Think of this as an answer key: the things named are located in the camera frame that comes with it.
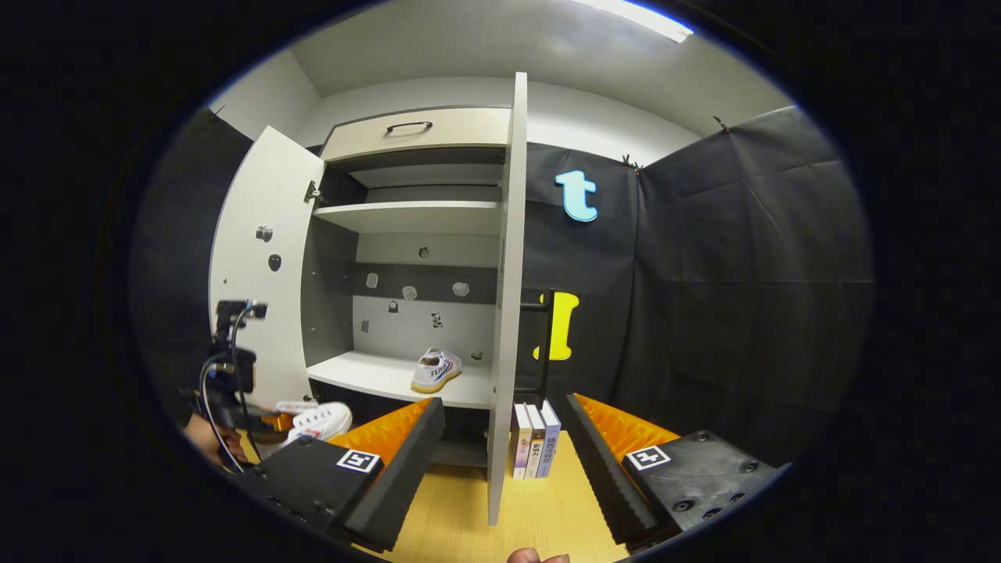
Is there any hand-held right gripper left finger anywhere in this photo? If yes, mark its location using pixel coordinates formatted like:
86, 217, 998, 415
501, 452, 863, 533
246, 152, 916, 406
235, 397, 447, 552

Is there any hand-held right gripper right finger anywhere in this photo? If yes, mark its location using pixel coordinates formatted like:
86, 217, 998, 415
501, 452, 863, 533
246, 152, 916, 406
565, 393, 791, 548

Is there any white canvas shoe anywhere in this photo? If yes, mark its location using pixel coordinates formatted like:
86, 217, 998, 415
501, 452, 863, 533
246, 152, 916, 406
274, 400, 354, 448
411, 348, 464, 394

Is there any white cabinet door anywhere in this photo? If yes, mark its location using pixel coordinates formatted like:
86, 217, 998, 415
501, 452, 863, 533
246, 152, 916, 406
486, 72, 529, 526
209, 125, 326, 411

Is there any white shoe cabinet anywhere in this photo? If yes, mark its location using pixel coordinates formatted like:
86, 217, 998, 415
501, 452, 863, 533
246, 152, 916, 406
301, 106, 517, 470

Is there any white cabinet drawer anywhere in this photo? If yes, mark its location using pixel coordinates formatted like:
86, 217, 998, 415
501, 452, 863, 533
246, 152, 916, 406
319, 107, 513, 163

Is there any pale blue book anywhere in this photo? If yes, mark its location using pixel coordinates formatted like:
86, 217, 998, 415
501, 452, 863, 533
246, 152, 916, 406
537, 399, 563, 478

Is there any yellow and white book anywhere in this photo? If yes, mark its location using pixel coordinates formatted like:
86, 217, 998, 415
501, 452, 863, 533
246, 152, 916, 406
524, 403, 547, 479

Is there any pink and white book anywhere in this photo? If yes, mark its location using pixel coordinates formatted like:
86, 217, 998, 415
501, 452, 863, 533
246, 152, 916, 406
511, 402, 533, 479

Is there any black metal bookend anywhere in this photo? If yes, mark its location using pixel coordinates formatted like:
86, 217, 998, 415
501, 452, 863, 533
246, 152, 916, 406
518, 288, 557, 401

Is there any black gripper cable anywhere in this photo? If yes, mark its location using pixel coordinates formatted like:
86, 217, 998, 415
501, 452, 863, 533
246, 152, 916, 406
199, 305, 253, 475

